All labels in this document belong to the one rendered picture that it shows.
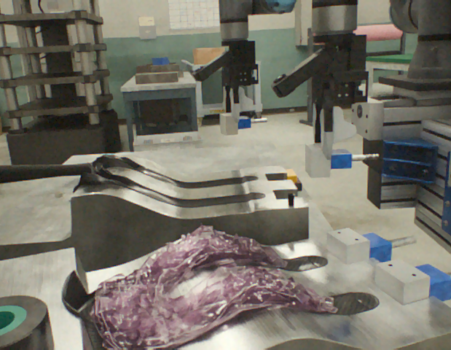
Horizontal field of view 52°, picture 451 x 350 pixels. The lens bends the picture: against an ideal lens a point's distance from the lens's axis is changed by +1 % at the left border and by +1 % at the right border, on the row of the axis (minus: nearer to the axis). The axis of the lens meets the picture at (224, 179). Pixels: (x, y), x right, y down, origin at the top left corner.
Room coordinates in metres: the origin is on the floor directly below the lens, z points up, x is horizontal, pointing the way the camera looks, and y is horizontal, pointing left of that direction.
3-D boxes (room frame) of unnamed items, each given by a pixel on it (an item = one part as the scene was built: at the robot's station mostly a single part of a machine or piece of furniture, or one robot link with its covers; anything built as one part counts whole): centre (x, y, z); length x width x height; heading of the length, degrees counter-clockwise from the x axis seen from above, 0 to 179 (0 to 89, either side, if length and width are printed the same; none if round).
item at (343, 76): (0.82, -0.21, 1.09); 0.09 x 0.08 x 0.12; 91
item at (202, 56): (6.83, 0.12, 0.94); 0.41 x 0.33 x 0.29; 103
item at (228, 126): (1.27, -0.07, 0.93); 0.13 x 0.05 x 0.05; 107
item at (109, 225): (0.81, 0.12, 0.87); 0.50 x 0.26 x 0.14; 92
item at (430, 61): (1.15, -0.54, 1.09); 0.15 x 0.15 x 0.10
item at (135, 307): (0.46, 0.02, 0.90); 0.26 x 0.18 x 0.08; 109
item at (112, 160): (0.80, 0.10, 0.92); 0.35 x 0.16 x 0.09; 92
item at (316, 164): (0.82, -0.22, 0.93); 0.13 x 0.05 x 0.05; 91
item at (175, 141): (4.05, 0.48, 0.28); 0.61 x 0.41 x 0.15; 96
